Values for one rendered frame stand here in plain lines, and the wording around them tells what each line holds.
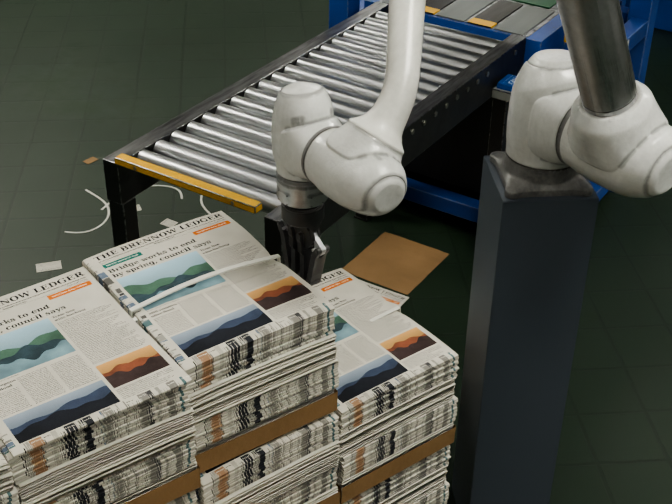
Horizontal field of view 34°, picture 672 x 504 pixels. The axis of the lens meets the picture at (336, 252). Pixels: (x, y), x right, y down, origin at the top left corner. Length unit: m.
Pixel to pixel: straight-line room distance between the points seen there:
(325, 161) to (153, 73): 3.59
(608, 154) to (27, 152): 3.04
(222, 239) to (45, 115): 3.02
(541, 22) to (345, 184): 2.12
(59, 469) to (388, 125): 0.71
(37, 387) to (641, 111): 1.14
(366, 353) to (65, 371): 0.63
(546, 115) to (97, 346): 0.98
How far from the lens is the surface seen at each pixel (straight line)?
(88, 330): 1.81
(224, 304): 1.85
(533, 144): 2.25
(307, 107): 1.80
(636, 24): 4.08
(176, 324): 1.81
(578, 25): 1.93
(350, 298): 2.26
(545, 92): 2.21
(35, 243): 4.07
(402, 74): 1.75
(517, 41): 3.57
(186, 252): 1.98
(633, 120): 2.07
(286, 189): 1.88
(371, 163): 1.69
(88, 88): 5.18
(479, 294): 2.53
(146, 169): 2.76
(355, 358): 2.10
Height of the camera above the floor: 2.14
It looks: 33 degrees down
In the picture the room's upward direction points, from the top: 1 degrees clockwise
